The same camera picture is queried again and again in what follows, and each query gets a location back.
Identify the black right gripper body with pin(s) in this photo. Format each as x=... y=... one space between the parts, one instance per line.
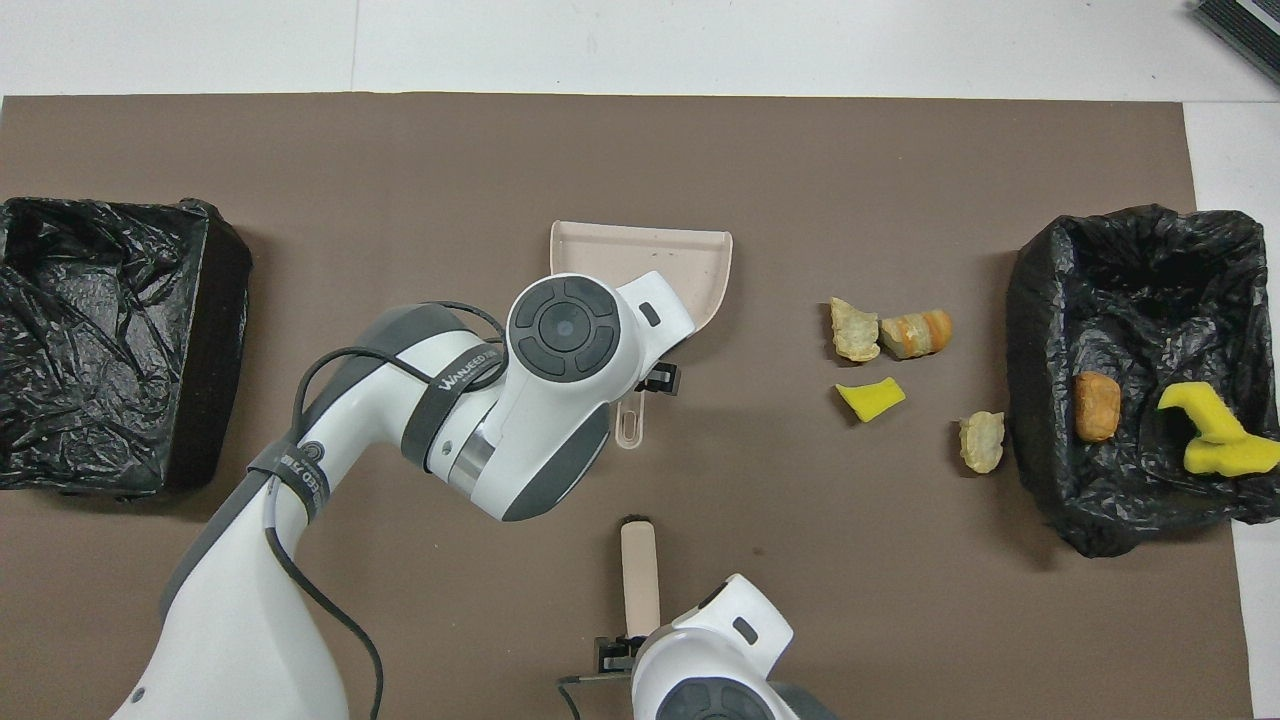
x=618 y=655

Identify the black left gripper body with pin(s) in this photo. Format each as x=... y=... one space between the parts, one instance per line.
x=664 y=379

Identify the beige hand brush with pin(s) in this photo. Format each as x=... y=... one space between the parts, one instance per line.
x=640 y=580

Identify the beige plastic dustpan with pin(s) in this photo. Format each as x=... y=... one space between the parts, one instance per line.
x=640 y=255

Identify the pale dumpling piece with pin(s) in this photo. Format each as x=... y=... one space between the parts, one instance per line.
x=982 y=441
x=853 y=330

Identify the yellow sponge wedge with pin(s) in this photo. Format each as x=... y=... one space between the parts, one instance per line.
x=870 y=398

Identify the orange striped bread piece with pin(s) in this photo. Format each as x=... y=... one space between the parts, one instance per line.
x=915 y=335

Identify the brown bread roll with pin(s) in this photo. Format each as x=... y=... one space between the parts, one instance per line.
x=1097 y=407

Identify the notched yellow sponge piece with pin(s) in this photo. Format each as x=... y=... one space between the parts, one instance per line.
x=1205 y=410

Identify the chunky yellow sponge piece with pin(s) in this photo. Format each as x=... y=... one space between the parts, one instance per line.
x=1240 y=458

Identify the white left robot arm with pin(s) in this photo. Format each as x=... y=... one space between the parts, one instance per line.
x=540 y=420

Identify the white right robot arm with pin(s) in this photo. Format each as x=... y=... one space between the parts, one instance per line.
x=720 y=640

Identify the black bag lined bin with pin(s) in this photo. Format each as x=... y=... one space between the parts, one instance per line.
x=1130 y=300
x=110 y=350

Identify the large brown table mat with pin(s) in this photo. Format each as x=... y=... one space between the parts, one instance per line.
x=900 y=600

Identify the black ribbed device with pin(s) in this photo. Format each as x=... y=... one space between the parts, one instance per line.
x=1245 y=30

